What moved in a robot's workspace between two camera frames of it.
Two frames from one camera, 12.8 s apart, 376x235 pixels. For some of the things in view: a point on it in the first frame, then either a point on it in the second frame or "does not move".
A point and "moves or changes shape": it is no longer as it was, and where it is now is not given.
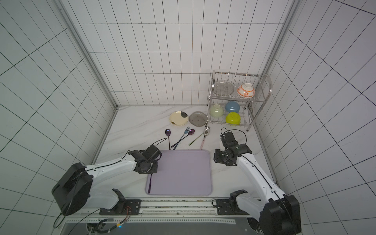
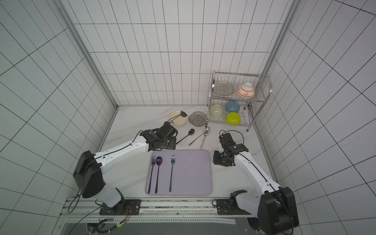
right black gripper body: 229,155 does not move
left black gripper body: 151,168 -> 169,144
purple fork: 149,190 does not move
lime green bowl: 233,118 does not move
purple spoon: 168,133 moves or changes shape
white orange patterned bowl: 246,90 does not move
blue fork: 186,131 -> 173,160
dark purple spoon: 191,131 does not move
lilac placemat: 181,172 does not move
